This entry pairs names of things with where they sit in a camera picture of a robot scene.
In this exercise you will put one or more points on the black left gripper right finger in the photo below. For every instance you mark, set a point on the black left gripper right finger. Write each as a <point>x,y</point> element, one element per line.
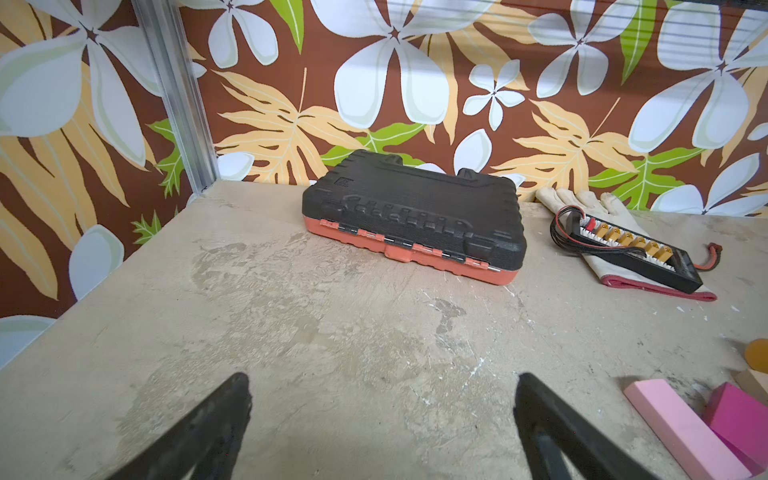
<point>552,433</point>

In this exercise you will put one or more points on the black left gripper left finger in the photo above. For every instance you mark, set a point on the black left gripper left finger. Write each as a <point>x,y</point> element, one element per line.
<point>204,444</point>

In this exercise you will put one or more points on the yellow cylinder block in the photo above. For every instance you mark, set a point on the yellow cylinder block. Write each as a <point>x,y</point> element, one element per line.
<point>756,355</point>

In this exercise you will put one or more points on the light pink rectangular block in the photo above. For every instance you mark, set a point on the light pink rectangular block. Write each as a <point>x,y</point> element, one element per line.
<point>696,448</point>

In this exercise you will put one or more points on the magenta block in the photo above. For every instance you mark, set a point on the magenta block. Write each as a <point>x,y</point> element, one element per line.
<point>740,421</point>

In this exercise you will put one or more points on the natural wood flat block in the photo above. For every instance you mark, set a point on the natural wood flat block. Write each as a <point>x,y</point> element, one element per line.
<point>754,383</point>

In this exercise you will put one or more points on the white work glove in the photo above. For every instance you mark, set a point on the white work glove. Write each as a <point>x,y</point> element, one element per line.
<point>610,207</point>

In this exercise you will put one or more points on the black and red tool case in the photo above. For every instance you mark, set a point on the black and red tool case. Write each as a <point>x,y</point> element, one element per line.
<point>469,225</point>

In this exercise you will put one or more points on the black charging board with cables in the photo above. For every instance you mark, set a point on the black charging board with cables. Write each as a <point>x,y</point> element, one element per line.
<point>580,233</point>

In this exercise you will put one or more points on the aluminium frame post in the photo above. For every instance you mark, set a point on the aluminium frame post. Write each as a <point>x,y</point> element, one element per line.
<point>163,29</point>

